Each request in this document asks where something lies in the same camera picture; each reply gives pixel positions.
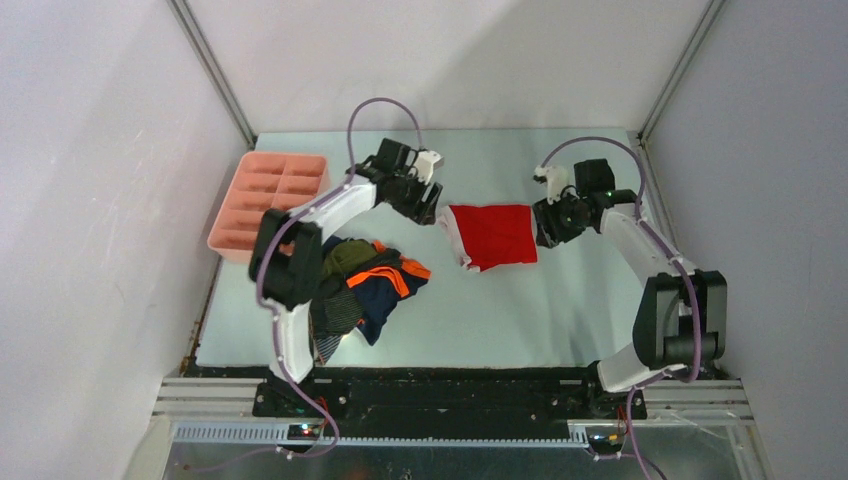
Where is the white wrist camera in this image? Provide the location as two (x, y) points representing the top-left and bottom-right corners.
(533, 166), (570, 205)
(411, 149), (444, 185)

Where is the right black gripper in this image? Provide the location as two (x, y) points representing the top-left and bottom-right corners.
(530, 188), (589, 249)

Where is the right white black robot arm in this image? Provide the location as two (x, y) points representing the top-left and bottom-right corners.
(532, 159), (728, 418)

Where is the right aluminium corner post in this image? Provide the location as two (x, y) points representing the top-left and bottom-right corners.
(637, 0), (728, 145)

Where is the left aluminium corner post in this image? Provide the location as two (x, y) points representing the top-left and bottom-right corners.
(166, 0), (258, 150)

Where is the grey slotted cable duct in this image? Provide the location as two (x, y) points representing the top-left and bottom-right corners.
(172, 421), (589, 448)

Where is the red white underwear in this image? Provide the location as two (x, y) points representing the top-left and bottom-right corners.
(436, 204), (538, 272)

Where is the purple cable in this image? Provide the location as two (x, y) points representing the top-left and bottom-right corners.
(255, 97), (425, 462)
(539, 136), (704, 480)

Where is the navy orange underwear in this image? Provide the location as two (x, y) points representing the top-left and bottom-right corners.
(345, 241), (432, 346)

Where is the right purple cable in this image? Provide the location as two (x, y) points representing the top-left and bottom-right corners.
(539, 136), (704, 480)

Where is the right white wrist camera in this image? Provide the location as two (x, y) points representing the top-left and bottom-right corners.
(533, 166), (570, 205)

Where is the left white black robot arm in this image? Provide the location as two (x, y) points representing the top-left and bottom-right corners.
(248, 139), (444, 417)

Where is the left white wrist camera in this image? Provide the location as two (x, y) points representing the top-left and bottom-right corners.
(411, 149), (444, 185)

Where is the pink divided storage tray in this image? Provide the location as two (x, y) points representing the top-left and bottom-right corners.
(207, 151), (330, 264)

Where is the dark striped underwear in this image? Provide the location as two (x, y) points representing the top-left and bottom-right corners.
(309, 240), (363, 365)

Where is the olive green underwear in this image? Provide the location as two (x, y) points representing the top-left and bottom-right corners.
(321, 239), (379, 280)

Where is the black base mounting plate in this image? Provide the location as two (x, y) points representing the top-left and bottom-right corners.
(154, 367), (744, 443)

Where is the aluminium corner post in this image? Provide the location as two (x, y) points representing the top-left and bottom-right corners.
(166, 0), (258, 150)
(637, 0), (728, 145)

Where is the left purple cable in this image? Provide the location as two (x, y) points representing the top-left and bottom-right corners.
(255, 97), (425, 462)

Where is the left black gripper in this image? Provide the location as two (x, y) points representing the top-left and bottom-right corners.
(389, 165), (443, 226)

